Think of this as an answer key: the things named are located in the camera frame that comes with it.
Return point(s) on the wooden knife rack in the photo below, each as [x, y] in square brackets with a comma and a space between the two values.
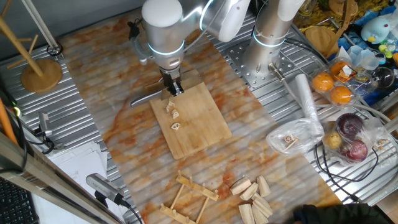
[199, 188]

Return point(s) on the orange fruit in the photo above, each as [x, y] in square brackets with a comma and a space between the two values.
[337, 68]
[341, 95]
[322, 82]

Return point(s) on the clear plastic bag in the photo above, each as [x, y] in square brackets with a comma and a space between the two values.
[306, 133]

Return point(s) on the steel cleaver knife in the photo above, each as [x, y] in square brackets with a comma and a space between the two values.
[144, 99]

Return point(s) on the clear plastic measuring cup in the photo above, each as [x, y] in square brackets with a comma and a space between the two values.
[362, 59]

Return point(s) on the black keyboard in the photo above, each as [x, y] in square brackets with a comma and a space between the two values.
[14, 205]

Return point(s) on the crinkled clear produce bag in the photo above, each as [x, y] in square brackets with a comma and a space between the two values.
[374, 130]

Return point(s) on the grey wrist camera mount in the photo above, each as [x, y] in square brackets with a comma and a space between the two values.
[140, 49]

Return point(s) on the orange marble pattern mat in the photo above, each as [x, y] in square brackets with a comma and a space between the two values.
[109, 77]

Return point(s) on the yellow pear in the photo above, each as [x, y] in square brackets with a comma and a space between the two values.
[332, 140]

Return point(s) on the small wooden stand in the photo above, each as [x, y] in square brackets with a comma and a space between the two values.
[339, 6]

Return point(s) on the round wooden disc stand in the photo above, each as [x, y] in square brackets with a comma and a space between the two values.
[320, 39]

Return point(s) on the blue cloth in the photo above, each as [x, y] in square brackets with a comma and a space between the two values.
[345, 42]

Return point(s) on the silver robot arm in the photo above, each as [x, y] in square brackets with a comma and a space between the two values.
[163, 34]

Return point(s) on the clear plastic fruit tray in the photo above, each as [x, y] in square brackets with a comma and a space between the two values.
[360, 85]

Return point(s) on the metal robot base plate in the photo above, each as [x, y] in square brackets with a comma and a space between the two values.
[267, 77]

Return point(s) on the wooden cutting board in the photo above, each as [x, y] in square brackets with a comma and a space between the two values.
[202, 124]

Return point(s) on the dark glass bowl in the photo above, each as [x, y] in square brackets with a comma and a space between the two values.
[384, 77]

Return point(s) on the round lotus root slice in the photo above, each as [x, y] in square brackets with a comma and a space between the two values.
[288, 138]

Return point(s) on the glass jar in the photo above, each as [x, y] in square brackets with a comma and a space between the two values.
[306, 7]

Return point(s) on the blue plush toy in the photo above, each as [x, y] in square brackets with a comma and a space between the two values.
[374, 29]

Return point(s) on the thin lotus root stick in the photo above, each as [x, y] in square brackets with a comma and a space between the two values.
[292, 144]

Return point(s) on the stack of white papers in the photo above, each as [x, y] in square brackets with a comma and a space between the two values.
[74, 168]

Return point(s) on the orange pole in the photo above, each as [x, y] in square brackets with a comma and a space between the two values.
[6, 121]

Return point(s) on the thin lotus root slice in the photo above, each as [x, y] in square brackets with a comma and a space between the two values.
[168, 109]
[175, 114]
[171, 103]

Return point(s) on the white slanted pole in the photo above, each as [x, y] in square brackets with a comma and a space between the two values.
[40, 26]

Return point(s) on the large grey cylindrical camera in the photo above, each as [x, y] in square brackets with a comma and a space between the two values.
[104, 185]

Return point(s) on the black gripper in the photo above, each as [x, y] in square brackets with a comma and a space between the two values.
[170, 77]

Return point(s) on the purple onion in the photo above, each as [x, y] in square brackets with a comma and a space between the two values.
[356, 151]
[349, 126]

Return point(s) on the forearm in dark sleeve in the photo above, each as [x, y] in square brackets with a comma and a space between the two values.
[339, 215]

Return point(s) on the aluminium frame beam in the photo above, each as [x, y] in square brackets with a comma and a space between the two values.
[46, 183]

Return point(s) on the small green toy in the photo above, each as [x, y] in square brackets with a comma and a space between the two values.
[385, 51]

